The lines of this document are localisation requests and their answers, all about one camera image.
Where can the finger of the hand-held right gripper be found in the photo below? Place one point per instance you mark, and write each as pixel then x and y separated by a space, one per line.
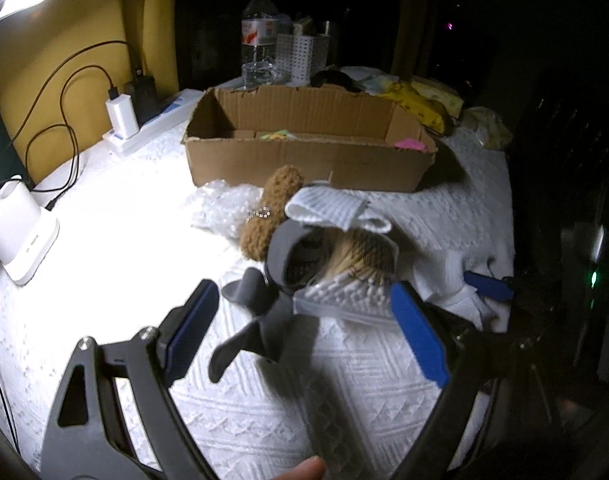
pixel 487 285

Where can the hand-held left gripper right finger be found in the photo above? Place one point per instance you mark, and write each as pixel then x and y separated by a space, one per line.
pixel 417 332

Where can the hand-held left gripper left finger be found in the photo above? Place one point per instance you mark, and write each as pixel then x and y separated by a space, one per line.
pixel 194 330

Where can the bundle of wooden sticks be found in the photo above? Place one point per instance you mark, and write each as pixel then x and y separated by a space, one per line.
pixel 357 255

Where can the grey fabric pouch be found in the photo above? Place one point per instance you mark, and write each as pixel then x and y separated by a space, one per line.
pixel 279 255

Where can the bubble wrap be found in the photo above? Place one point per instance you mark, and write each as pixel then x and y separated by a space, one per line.
pixel 219 210

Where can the white waffle cloth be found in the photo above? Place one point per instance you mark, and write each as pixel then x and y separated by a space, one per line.
pixel 324 207

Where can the brown knitted plush toy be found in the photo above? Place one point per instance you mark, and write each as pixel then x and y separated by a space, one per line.
pixel 279 190

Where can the cardboard box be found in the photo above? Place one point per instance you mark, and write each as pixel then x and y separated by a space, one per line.
pixel 294 160

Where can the person's left hand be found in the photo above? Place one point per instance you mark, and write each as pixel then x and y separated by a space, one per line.
pixel 299 467

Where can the white textured tablecloth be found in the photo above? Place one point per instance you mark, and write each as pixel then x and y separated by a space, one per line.
pixel 134 240

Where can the crumpled wet wipes bag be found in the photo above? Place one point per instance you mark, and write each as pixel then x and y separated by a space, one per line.
pixel 487 127

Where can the pink sticky notes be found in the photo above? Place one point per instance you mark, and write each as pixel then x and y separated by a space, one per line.
pixel 412 144

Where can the yellow plastic packet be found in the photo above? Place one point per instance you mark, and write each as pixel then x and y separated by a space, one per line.
pixel 409 107

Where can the pale yellow tissue pack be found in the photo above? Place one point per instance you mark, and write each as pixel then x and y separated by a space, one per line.
pixel 439 94

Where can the white power strip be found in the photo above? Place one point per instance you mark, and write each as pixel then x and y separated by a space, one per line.
pixel 157 124

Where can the white charger plug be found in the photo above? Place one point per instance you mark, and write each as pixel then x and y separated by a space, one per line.
pixel 122 115

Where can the white tissue packet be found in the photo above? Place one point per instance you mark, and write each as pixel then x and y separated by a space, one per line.
pixel 377 81

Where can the black power adapter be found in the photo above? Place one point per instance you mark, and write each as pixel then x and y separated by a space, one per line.
pixel 143 95

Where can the black round case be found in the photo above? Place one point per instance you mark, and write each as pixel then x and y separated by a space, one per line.
pixel 334 81

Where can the yellow curtain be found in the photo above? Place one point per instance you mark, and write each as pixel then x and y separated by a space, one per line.
pixel 409 20
pixel 84 5

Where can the clear plastic water bottle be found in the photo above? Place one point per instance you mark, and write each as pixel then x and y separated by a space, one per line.
pixel 258 50

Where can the white perforated basket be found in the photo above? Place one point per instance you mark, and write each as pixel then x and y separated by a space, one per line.
pixel 302 60

